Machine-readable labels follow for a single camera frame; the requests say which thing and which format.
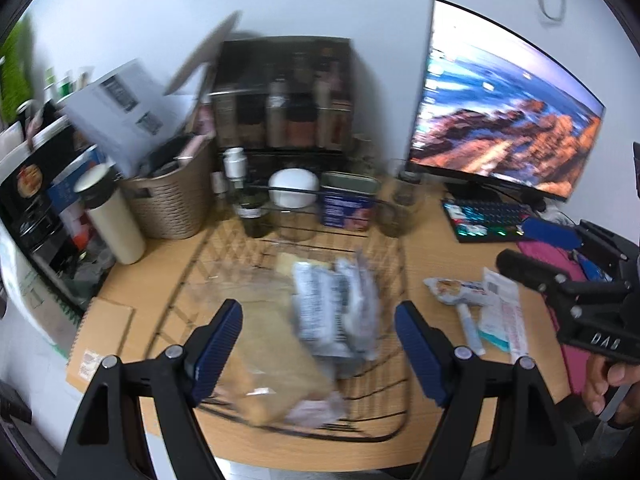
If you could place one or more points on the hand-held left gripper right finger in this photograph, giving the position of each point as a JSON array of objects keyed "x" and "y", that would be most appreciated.
[{"x": 419, "y": 355}]

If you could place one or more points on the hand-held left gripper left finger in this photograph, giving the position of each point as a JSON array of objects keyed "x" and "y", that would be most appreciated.
[{"x": 219, "y": 347}]

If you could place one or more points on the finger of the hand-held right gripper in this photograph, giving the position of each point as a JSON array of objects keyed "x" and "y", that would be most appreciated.
[
  {"x": 550, "y": 233},
  {"x": 530, "y": 270}
]

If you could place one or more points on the brown paper packet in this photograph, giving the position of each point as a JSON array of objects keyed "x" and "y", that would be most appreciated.
[{"x": 272, "y": 345}]

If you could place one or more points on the white teal sachet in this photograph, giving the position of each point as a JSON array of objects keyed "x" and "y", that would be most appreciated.
[{"x": 507, "y": 320}]

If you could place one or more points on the white tube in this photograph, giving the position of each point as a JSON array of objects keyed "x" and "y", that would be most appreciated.
[{"x": 470, "y": 330}]

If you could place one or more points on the white orange snack packet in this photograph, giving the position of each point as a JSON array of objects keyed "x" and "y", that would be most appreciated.
[{"x": 452, "y": 290}]

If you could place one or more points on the grey foil packet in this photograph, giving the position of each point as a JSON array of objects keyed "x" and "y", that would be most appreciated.
[{"x": 330, "y": 310}]

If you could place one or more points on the white round container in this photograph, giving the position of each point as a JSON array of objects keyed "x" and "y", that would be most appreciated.
[{"x": 294, "y": 185}]

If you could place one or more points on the person's right hand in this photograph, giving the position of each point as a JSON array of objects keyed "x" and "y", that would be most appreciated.
[{"x": 600, "y": 385}]

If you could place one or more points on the pink desk mat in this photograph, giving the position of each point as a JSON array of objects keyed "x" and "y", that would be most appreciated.
[{"x": 570, "y": 360}]

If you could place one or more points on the backlit keyboard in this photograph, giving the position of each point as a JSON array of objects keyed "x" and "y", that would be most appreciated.
[{"x": 485, "y": 220}]

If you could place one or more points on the small pale packet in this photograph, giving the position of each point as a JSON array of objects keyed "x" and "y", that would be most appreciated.
[{"x": 317, "y": 412}]

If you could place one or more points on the flat cardboard box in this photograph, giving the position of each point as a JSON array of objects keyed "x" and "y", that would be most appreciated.
[{"x": 102, "y": 335}]

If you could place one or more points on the computer monitor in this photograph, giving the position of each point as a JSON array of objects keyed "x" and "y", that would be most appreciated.
[{"x": 500, "y": 110}]

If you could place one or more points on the dark lid glass jar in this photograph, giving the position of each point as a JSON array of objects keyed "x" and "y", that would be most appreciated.
[{"x": 254, "y": 217}]

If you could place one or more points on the beige woven basket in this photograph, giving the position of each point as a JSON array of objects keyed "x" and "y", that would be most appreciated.
[{"x": 172, "y": 200}]

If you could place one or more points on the white thermos bottle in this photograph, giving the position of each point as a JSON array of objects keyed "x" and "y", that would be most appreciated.
[{"x": 117, "y": 225}]

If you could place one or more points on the blue tin can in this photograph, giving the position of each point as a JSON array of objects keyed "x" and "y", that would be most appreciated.
[{"x": 347, "y": 205}]

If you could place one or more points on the black printed box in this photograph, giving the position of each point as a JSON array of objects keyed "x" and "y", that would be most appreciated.
[{"x": 35, "y": 195}]

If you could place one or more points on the grey mailer bag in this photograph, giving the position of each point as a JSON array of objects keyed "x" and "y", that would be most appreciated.
[{"x": 125, "y": 120}]

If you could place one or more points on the dark spice rack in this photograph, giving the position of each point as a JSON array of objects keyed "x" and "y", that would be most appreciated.
[{"x": 285, "y": 100}]

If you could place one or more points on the grey flat board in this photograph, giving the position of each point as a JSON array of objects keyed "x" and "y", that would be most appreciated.
[{"x": 205, "y": 52}]

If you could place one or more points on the green plant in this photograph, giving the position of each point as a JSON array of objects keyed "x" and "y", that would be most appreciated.
[{"x": 15, "y": 70}]

